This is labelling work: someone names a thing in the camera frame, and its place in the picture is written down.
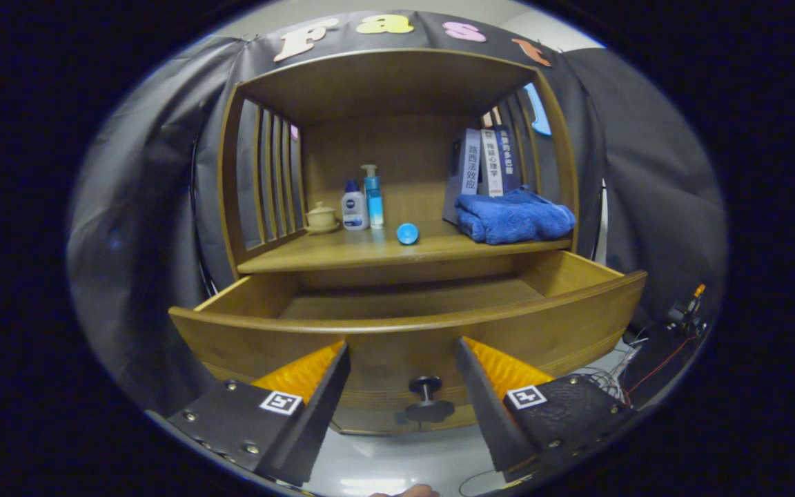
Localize grey book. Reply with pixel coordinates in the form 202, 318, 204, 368
442, 128, 482, 225

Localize beige lidded teacup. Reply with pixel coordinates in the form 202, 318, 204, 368
303, 202, 340, 234

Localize wooden countertop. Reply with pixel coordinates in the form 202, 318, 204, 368
237, 220, 573, 275

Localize white-spined book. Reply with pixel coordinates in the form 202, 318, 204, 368
480, 128, 506, 199

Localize wooden cabinet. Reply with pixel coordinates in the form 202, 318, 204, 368
218, 47, 581, 437

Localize blue pump bottle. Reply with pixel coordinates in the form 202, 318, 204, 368
361, 164, 385, 229

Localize black and orange equipment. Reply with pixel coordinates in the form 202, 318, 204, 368
622, 283, 709, 408

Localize dark blue book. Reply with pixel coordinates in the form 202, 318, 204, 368
496, 124, 524, 194

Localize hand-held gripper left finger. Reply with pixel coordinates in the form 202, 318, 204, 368
166, 340, 352, 486

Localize black backdrop cloth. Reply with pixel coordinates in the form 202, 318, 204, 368
66, 10, 728, 415

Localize thin floor cables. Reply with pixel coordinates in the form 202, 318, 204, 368
587, 331, 647, 405

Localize white bottle with blue cap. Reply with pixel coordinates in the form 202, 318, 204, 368
341, 180, 369, 231

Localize blue folded towel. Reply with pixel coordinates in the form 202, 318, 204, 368
454, 186, 576, 246

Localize wooden drawer with black knob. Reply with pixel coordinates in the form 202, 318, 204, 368
168, 250, 649, 436

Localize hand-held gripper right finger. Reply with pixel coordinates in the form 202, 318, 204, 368
456, 337, 638, 484

